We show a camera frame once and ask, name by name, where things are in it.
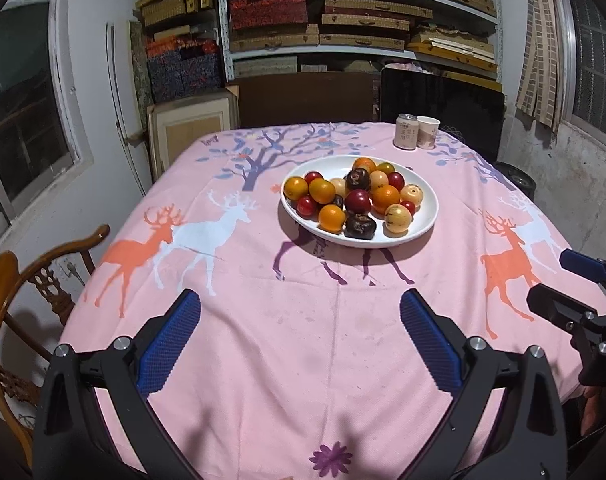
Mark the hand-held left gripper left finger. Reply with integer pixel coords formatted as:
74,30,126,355
33,288,204,480

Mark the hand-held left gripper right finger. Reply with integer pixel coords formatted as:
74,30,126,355
399,288,569,480

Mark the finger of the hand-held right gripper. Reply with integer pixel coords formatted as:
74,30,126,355
526,285,596,333
559,249,606,286

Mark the white plate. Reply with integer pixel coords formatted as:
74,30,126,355
280,155,440,248

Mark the large dark red tomato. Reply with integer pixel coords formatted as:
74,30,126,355
344,189,373,214

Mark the yellow orange tomato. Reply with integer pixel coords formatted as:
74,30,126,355
283,176,309,200

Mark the person's right hand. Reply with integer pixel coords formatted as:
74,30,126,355
580,387,606,436

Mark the black round stool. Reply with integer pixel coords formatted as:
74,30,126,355
493,160,536,201

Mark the pink deer print tablecloth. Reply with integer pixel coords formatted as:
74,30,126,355
60,121,606,480

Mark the carved wooden chair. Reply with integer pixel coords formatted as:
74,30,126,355
0,224,111,441

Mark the paper cup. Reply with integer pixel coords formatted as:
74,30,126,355
416,116,442,150

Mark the barred mesh window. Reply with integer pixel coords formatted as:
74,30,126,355
553,0,606,161

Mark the tan checkered curtain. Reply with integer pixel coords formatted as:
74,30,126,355
514,0,566,133

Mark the drink can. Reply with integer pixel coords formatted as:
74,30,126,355
394,113,420,151

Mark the wood framed panel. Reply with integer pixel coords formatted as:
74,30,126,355
147,86,241,181

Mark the pink cloth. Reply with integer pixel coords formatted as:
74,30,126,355
383,60,429,75

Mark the white trim strip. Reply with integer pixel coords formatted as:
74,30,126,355
105,21,154,196

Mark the blue patterned box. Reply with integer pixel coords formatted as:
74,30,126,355
180,52,224,93
147,57,185,103

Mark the white framed window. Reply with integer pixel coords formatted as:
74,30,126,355
0,0,96,246

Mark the brown wooden board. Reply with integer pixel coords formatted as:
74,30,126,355
228,72,379,128

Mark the grey marbled panel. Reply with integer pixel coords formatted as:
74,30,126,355
129,20,155,111

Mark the orange patterned box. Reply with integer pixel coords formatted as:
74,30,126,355
145,35,221,61

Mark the white metal shelf rack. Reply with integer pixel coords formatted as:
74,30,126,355
215,0,504,83

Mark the stack of tan woven boxes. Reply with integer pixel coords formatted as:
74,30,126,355
225,0,499,78

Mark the large red patterned box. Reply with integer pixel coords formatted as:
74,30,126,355
229,0,309,31

